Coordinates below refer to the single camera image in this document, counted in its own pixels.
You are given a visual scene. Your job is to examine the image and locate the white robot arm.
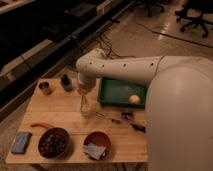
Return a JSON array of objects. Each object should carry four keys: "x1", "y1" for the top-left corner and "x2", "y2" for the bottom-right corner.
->
[{"x1": 76, "y1": 48, "x2": 213, "y2": 171}]

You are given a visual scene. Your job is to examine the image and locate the dark bowl with contents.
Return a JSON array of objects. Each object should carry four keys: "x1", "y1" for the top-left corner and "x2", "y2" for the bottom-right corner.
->
[{"x1": 38, "y1": 127, "x2": 70, "y2": 158}]

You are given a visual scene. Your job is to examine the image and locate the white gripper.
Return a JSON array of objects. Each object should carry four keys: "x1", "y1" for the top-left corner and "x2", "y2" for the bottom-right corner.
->
[{"x1": 77, "y1": 75, "x2": 96, "y2": 112}]

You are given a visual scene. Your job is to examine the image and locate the black floor cables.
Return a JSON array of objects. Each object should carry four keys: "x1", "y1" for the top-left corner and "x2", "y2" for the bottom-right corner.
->
[{"x1": 94, "y1": 33, "x2": 128, "y2": 60}]

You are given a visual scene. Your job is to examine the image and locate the yellow round fruit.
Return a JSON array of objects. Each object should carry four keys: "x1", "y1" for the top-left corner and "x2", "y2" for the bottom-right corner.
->
[{"x1": 128, "y1": 95, "x2": 140, "y2": 104}]

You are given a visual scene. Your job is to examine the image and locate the small dark clip object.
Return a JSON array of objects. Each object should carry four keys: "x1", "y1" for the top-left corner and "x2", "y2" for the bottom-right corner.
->
[{"x1": 121, "y1": 111, "x2": 133, "y2": 119}]

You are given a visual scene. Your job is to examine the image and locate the black office chair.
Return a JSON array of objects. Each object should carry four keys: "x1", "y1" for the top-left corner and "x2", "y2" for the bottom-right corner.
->
[{"x1": 174, "y1": 0, "x2": 213, "y2": 38}]

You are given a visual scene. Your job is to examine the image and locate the grey folded cloth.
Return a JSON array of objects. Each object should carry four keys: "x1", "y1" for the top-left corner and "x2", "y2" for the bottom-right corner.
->
[{"x1": 83, "y1": 143, "x2": 106, "y2": 160}]

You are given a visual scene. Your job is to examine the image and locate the brown bowl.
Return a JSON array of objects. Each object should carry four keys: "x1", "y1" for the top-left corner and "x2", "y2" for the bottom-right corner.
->
[{"x1": 83, "y1": 131, "x2": 111, "y2": 155}]

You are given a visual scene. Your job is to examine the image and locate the green plastic tray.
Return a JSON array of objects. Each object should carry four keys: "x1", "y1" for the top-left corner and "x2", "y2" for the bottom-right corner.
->
[{"x1": 97, "y1": 77, "x2": 147, "y2": 109}]

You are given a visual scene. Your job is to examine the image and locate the blue sponge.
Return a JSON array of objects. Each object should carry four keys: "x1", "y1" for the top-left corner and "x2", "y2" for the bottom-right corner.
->
[{"x1": 11, "y1": 132, "x2": 32, "y2": 154}]

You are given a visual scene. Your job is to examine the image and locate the white paper cup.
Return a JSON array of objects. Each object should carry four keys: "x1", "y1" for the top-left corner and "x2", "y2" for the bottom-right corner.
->
[{"x1": 80, "y1": 103, "x2": 93, "y2": 117}]

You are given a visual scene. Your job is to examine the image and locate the metal whisk utensil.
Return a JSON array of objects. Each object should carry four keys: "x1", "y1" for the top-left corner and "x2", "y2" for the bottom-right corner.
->
[{"x1": 96, "y1": 112, "x2": 121, "y2": 124}]

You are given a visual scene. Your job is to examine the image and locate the black marker pen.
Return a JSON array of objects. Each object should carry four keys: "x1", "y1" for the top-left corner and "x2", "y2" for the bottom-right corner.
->
[{"x1": 130, "y1": 124, "x2": 146, "y2": 132}]

